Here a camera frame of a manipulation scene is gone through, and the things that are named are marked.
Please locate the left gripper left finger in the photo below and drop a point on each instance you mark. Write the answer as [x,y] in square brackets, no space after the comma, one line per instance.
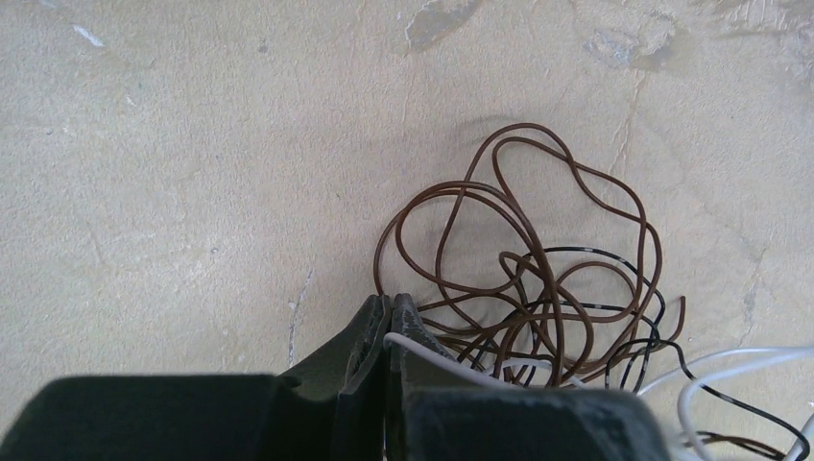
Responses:
[331,405]

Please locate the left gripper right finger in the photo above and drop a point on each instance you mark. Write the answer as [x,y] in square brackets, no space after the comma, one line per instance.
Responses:
[419,391]

